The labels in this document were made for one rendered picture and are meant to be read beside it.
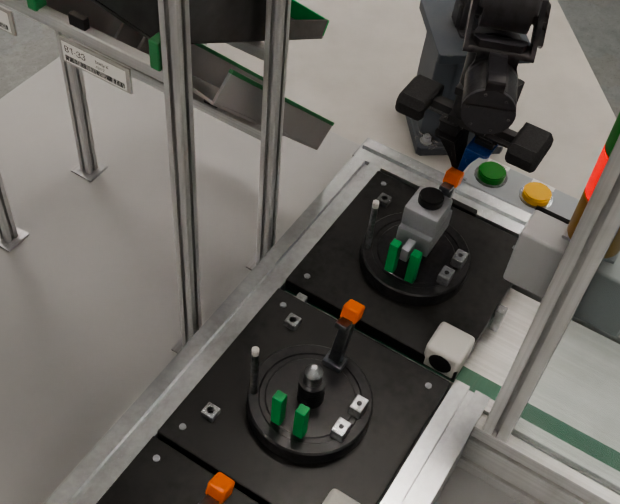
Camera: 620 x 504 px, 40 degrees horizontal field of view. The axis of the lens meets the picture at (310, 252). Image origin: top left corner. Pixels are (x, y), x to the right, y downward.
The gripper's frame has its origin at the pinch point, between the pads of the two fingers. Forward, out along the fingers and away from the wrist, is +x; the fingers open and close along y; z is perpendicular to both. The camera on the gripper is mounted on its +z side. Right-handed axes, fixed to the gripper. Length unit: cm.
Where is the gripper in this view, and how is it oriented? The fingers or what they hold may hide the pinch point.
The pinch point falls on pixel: (464, 152)
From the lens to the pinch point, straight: 110.4
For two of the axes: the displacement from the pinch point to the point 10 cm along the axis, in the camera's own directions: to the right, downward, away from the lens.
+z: 5.3, -6.2, 5.7
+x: -0.8, 6.4, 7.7
